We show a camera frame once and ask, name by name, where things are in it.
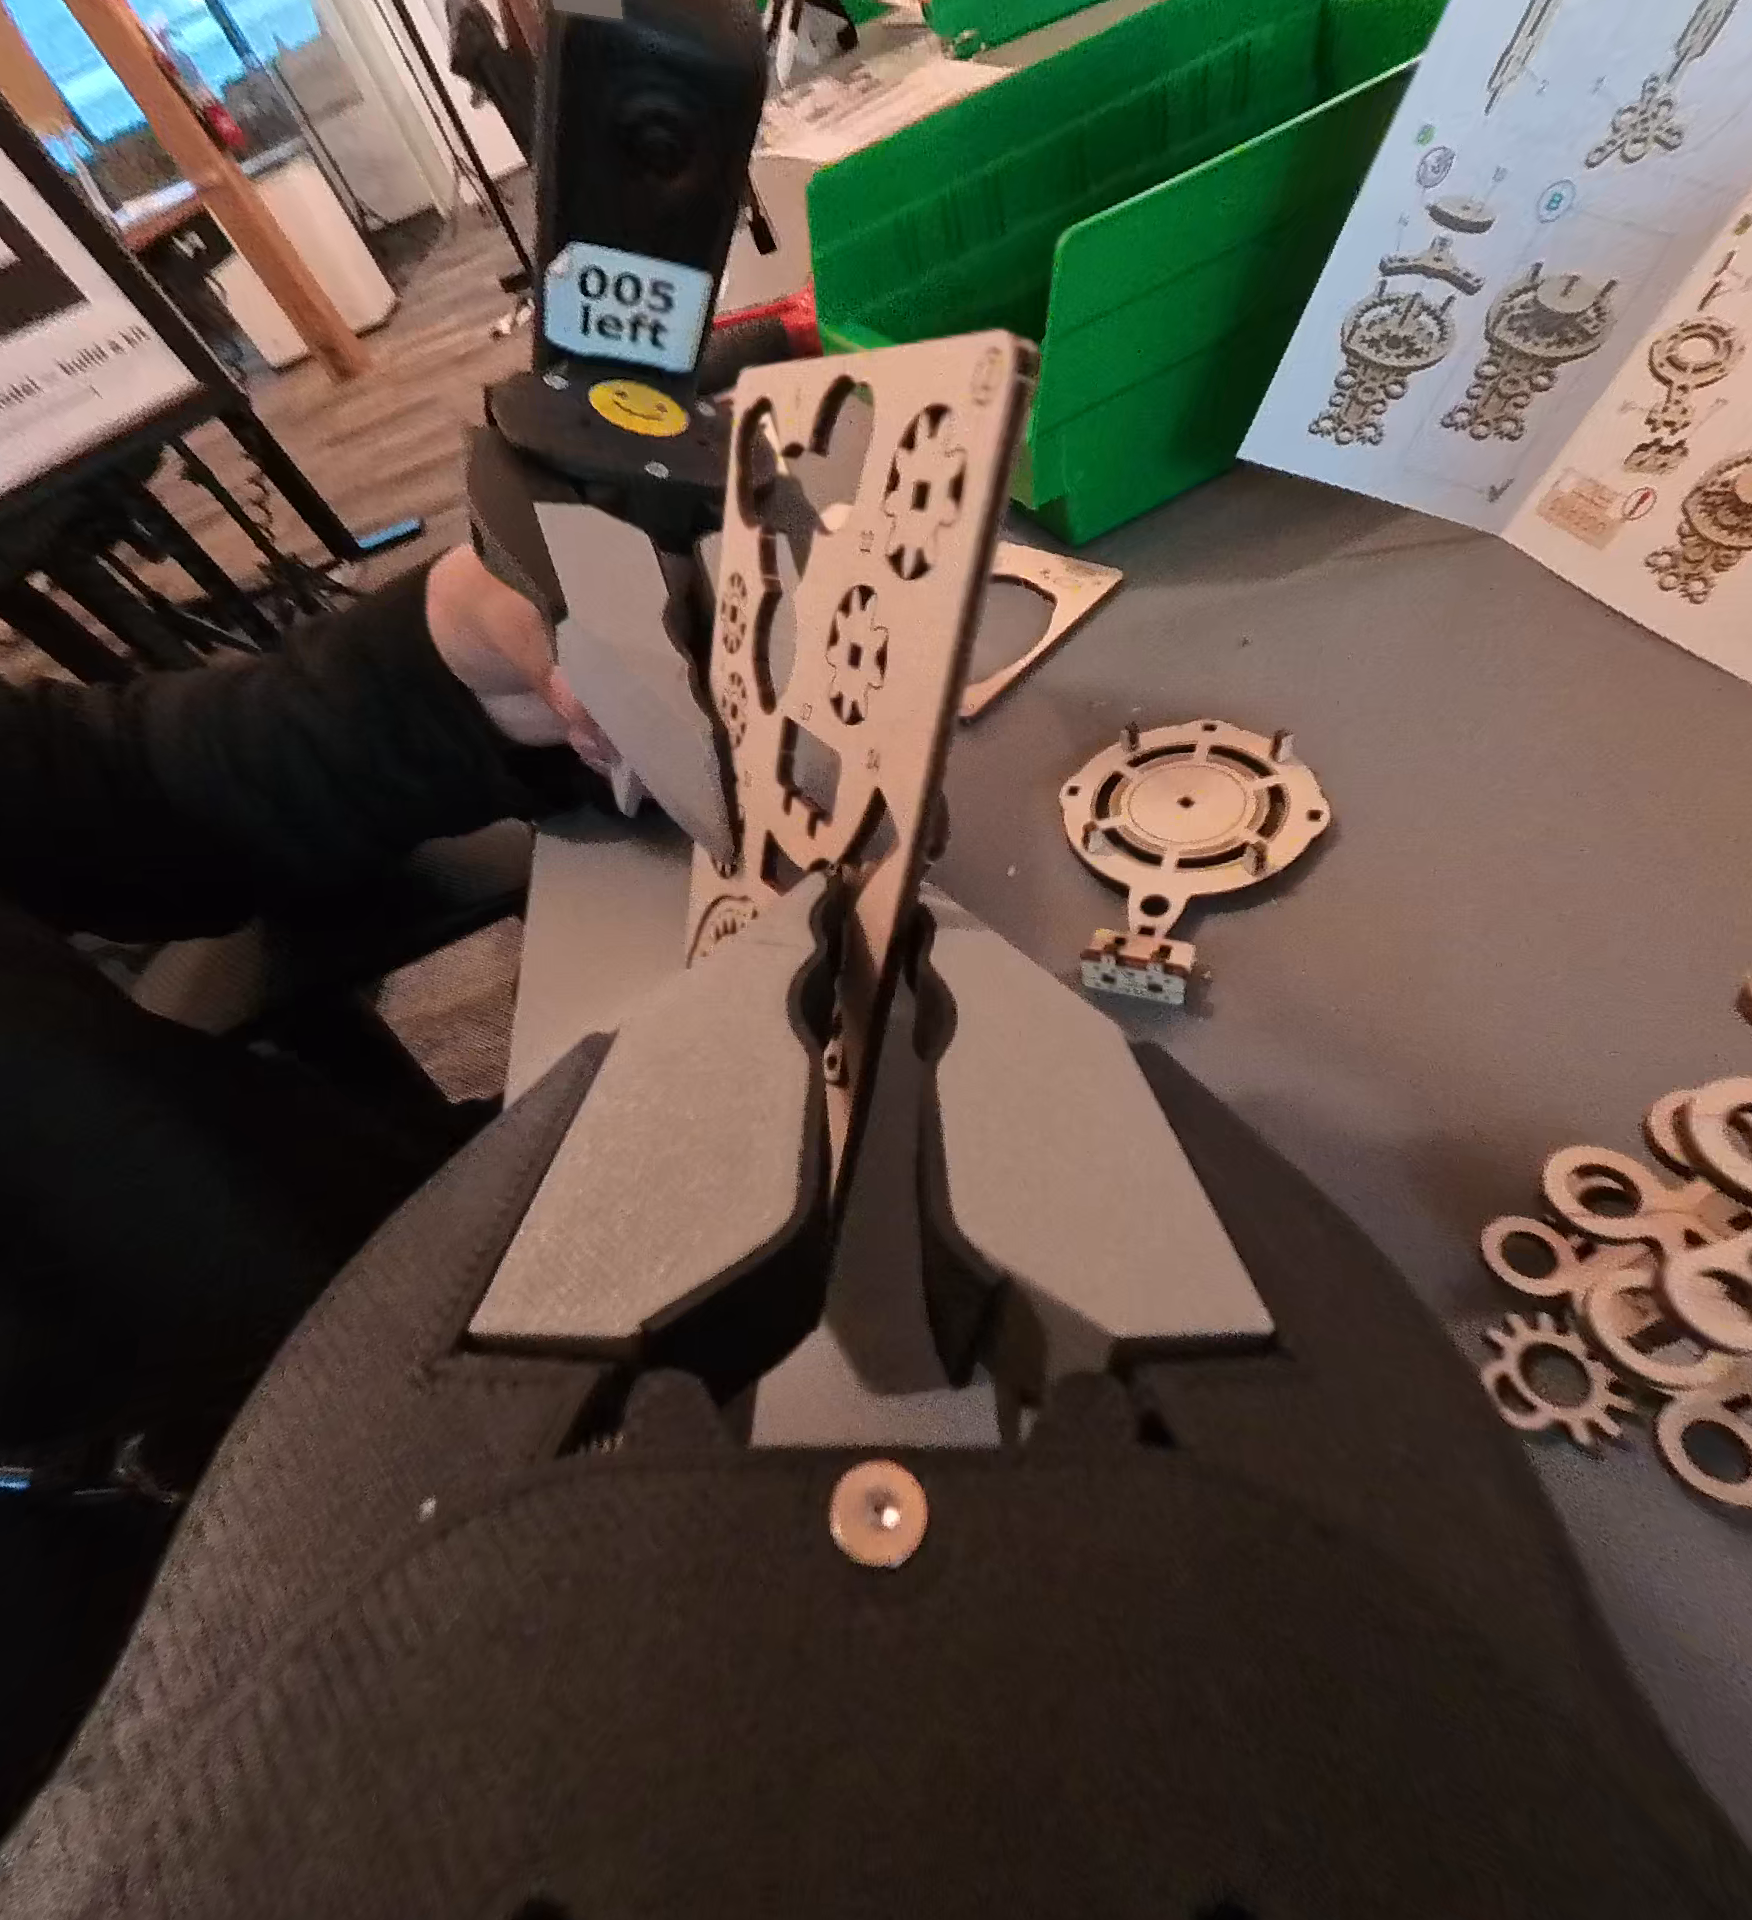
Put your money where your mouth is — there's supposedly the black white marker sign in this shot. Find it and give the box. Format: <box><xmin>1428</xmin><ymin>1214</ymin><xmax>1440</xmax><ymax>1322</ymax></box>
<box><xmin>0</xmin><ymin>0</ymin><xmax>250</xmax><ymax>530</ymax></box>

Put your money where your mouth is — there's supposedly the person's left hand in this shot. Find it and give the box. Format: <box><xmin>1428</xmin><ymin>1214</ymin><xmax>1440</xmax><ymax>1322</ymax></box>
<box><xmin>426</xmin><ymin>542</ymin><xmax>655</xmax><ymax>822</ymax></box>

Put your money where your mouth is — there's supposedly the red plastic object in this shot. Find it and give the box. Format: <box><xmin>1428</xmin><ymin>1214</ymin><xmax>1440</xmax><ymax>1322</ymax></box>
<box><xmin>712</xmin><ymin>293</ymin><xmax>818</xmax><ymax>369</ymax></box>

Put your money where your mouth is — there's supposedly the folded instruction booklet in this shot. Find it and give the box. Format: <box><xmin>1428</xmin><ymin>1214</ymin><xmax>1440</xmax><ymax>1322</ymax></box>
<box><xmin>1236</xmin><ymin>0</ymin><xmax>1752</xmax><ymax>735</ymax></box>

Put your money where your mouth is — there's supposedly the round wooden base part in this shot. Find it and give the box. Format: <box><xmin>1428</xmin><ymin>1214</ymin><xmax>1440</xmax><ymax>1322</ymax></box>
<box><xmin>1059</xmin><ymin>720</ymin><xmax>1335</xmax><ymax>1011</ymax></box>

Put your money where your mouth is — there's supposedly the wooden sheet with gear parts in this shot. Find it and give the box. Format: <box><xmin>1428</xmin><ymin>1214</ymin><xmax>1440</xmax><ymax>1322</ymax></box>
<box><xmin>684</xmin><ymin>331</ymin><xmax>1043</xmax><ymax>1215</ymax></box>

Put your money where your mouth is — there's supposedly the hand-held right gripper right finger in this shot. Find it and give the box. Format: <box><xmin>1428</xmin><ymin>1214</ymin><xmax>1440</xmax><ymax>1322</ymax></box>
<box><xmin>915</xmin><ymin>899</ymin><xmax>1274</xmax><ymax>1386</ymax></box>

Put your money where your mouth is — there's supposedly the wooden ringed tower assembly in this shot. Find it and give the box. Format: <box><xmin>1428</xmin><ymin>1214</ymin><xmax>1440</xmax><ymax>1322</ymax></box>
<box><xmin>1481</xmin><ymin>959</ymin><xmax>1752</xmax><ymax>1515</ymax></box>

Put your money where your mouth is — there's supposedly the green plastic bin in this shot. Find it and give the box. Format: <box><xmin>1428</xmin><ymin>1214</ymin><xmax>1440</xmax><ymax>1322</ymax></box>
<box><xmin>809</xmin><ymin>0</ymin><xmax>1425</xmax><ymax>548</ymax></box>

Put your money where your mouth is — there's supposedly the wooden sheet with round cut-out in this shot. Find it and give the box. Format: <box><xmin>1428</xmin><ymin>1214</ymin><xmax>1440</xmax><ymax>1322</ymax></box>
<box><xmin>959</xmin><ymin>541</ymin><xmax>1126</xmax><ymax>723</ymax></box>

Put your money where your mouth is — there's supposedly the person's left forearm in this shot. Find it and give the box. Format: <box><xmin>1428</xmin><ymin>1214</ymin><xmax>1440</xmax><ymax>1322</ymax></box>
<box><xmin>0</xmin><ymin>576</ymin><xmax>624</xmax><ymax>961</ymax></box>

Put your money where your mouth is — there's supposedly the wooden post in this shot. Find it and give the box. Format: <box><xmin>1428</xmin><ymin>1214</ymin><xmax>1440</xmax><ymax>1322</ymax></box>
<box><xmin>67</xmin><ymin>0</ymin><xmax>370</xmax><ymax>379</ymax></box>

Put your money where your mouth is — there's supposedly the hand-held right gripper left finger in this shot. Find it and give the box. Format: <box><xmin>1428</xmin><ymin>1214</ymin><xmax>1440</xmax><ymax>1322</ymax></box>
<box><xmin>468</xmin><ymin>872</ymin><xmax>837</xmax><ymax>1363</ymax></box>

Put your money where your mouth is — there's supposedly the green box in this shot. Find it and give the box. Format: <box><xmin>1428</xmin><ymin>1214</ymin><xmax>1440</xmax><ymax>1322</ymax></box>
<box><xmin>923</xmin><ymin>0</ymin><xmax>1170</xmax><ymax>59</ymax></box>

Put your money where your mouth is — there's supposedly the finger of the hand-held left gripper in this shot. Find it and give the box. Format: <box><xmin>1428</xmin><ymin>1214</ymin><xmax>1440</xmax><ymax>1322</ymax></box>
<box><xmin>531</xmin><ymin>501</ymin><xmax>746</xmax><ymax>882</ymax></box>

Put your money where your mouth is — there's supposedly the white waste bin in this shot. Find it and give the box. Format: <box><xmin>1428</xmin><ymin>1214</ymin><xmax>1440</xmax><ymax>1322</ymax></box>
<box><xmin>224</xmin><ymin>156</ymin><xmax>402</xmax><ymax>369</ymax></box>

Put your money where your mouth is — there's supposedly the person's lap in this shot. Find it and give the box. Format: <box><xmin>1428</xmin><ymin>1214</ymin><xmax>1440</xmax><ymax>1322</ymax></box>
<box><xmin>0</xmin><ymin>839</ymin><xmax>518</xmax><ymax>1920</ymax></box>

